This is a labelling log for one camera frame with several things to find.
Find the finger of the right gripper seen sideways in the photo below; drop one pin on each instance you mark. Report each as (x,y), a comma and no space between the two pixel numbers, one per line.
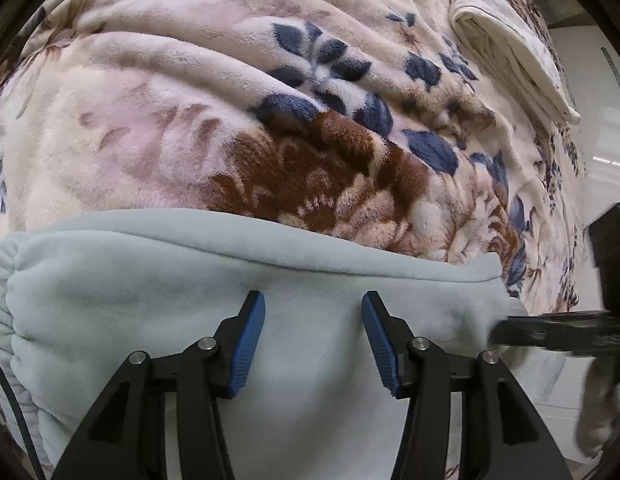
(591,332)

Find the floral fleece bed blanket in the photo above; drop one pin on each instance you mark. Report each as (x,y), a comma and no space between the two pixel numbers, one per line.
(366,120)

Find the folded white cloth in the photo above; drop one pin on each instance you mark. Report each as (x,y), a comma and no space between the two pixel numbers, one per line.
(510,51)

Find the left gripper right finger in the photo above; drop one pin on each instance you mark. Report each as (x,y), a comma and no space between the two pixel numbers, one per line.
(503,435)

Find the light green fleece pants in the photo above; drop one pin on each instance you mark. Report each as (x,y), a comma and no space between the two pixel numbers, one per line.
(188,344)

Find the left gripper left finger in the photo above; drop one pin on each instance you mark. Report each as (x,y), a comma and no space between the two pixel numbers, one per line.
(122,436)

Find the white bed headboard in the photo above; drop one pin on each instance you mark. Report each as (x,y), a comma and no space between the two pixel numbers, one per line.
(592,67)

